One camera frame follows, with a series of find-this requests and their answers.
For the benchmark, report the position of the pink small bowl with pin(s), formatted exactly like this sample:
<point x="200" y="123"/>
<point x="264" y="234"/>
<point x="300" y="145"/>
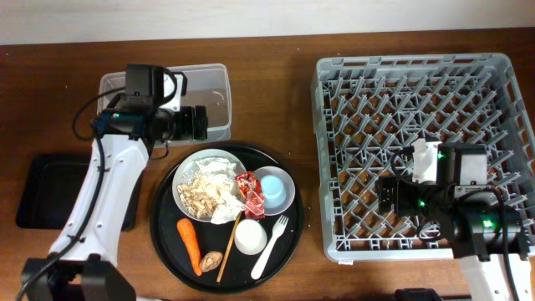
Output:
<point x="288" y="183"/>

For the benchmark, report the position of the white plastic fork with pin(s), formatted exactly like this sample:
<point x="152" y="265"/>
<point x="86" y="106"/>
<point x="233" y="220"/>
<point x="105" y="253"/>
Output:
<point x="277" y="231"/>

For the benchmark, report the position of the white cup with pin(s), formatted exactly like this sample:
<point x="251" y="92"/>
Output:
<point x="250" y="237"/>

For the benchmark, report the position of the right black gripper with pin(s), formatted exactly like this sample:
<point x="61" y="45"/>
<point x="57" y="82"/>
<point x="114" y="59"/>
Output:
<point x="402" y="191"/>

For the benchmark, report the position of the round black tray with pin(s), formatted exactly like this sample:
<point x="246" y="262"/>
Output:
<point x="236" y="276"/>

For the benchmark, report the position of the wooden chopstick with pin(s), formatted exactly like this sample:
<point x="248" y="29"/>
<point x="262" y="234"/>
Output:
<point x="229" y="248"/>

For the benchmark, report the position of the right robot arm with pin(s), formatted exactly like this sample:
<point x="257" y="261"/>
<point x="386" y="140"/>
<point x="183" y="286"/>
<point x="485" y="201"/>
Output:
<point x="486" y="236"/>

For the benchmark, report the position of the clear plastic bin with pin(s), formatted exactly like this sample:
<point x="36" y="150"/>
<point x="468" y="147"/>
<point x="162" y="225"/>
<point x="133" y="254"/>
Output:
<point x="208" y="85"/>

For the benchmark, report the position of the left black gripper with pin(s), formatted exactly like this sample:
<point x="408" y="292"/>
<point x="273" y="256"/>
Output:
<point x="190" y="127"/>

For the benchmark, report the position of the brown shiitake mushroom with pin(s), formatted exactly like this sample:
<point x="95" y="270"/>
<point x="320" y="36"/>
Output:
<point x="210" y="261"/>

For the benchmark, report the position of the red snack wrapper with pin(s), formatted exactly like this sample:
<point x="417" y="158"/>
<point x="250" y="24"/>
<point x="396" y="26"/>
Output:
<point x="251" y="190"/>

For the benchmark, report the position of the light blue cup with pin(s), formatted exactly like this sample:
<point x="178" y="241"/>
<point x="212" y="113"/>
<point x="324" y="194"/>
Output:
<point x="273" y="190"/>

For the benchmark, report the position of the orange carrot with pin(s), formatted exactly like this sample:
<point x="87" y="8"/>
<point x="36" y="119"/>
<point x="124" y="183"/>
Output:
<point x="188" y="236"/>

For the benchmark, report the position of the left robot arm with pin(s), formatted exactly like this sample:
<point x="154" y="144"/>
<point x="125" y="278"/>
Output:
<point x="82" y="262"/>

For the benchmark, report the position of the grey dishwasher rack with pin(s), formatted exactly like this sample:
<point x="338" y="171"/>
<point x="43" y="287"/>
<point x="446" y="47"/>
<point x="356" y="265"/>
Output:
<point x="366" y="108"/>

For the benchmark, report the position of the grey bowl with food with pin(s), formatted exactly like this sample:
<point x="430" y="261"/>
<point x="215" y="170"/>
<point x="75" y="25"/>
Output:
<point x="192" y="200"/>

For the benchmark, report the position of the black rectangular tray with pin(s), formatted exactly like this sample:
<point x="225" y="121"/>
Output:
<point x="51" y="189"/>

